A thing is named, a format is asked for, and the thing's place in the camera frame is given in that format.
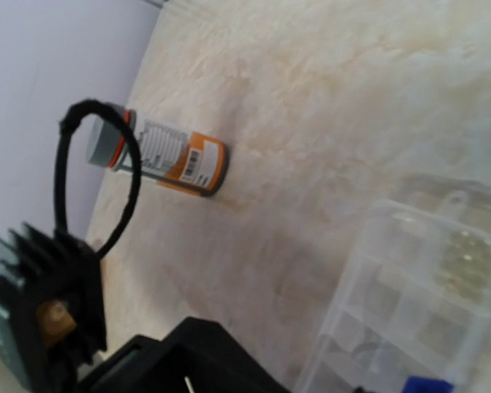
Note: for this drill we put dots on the clear plastic pill organizer box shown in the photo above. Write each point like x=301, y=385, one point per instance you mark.
x=412, y=311

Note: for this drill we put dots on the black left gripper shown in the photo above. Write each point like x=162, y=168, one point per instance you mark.
x=197, y=356

